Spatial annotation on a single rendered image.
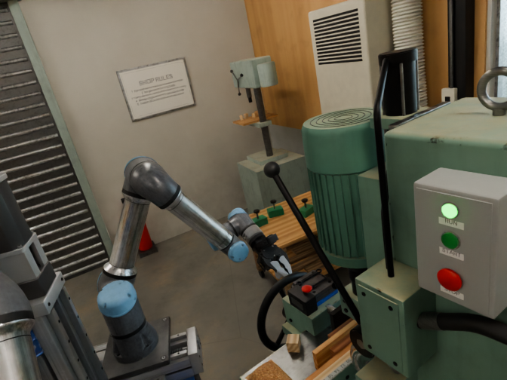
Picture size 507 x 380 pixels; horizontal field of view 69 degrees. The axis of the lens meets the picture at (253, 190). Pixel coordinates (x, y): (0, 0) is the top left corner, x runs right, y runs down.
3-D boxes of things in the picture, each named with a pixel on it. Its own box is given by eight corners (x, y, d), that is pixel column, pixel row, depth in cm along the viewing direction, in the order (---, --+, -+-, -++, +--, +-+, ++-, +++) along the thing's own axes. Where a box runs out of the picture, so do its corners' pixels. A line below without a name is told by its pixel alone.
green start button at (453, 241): (441, 245, 46) (440, 228, 45) (461, 251, 44) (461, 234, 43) (438, 247, 45) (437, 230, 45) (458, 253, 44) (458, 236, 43)
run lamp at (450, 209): (442, 215, 44) (442, 200, 43) (459, 219, 42) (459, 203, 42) (439, 217, 44) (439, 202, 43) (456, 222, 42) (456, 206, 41)
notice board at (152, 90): (195, 105, 367) (183, 56, 351) (196, 105, 366) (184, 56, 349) (132, 121, 344) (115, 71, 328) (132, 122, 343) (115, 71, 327)
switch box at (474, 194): (441, 267, 55) (439, 166, 49) (518, 296, 47) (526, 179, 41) (416, 287, 52) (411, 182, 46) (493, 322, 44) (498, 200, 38)
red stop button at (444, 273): (440, 283, 48) (439, 263, 47) (463, 292, 46) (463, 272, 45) (435, 286, 48) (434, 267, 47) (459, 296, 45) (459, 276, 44)
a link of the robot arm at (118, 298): (111, 342, 116) (95, 307, 111) (106, 319, 127) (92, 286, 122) (148, 324, 120) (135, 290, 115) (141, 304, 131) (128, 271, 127)
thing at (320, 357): (373, 322, 104) (370, 306, 102) (376, 325, 102) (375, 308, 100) (314, 368, 93) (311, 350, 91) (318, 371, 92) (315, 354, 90)
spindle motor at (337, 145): (354, 223, 97) (341, 105, 86) (415, 244, 83) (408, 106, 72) (305, 252, 89) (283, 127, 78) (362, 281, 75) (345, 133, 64)
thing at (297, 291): (314, 279, 117) (312, 265, 115) (340, 294, 108) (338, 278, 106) (283, 299, 111) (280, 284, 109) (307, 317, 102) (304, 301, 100)
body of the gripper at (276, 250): (281, 265, 143) (262, 243, 149) (284, 252, 137) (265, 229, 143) (265, 274, 139) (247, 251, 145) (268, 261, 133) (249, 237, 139)
